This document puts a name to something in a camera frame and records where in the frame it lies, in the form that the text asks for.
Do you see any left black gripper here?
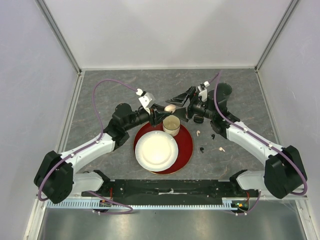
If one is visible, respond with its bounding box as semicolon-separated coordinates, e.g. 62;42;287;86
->
124;103;172;131

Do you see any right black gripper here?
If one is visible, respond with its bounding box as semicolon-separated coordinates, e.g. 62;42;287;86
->
166;85;215;123

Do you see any pink earbud charging case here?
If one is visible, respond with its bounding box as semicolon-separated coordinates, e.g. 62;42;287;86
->
164;104;176;113

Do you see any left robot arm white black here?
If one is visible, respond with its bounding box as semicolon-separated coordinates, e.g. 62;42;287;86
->
33;103;176;204

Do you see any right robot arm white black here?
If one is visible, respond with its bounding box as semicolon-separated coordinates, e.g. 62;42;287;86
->
166;83;308;199

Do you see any black earbud charging case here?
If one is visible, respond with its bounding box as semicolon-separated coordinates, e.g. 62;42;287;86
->
193;116;204;124

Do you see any white ceramic plate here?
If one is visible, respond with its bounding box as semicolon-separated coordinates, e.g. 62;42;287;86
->
134;130;179;172

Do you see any dark green mug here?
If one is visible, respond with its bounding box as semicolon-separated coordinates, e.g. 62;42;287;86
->
216;82;233;109

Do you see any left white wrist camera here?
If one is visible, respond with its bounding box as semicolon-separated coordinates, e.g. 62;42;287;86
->
136;88;155;109

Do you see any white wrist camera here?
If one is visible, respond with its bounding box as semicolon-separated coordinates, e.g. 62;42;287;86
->
136;88;155;109
197;81;210;103

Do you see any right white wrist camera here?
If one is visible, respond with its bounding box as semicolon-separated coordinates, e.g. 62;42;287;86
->
197;81;210;103

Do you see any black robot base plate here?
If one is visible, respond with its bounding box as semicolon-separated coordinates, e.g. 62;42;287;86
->
95;179;257;206

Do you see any slotted cable duct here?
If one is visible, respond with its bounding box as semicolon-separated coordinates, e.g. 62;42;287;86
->
46;198;238;211

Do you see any right aluminium frame post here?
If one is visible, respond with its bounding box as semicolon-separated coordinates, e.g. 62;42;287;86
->
254;0;300;73

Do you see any aluminium frame post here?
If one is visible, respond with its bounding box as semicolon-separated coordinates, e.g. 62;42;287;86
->
254;0;300;73
35;0;82;75

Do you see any left aluminium frame post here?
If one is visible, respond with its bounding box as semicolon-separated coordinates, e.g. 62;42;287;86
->
35;0;82;75

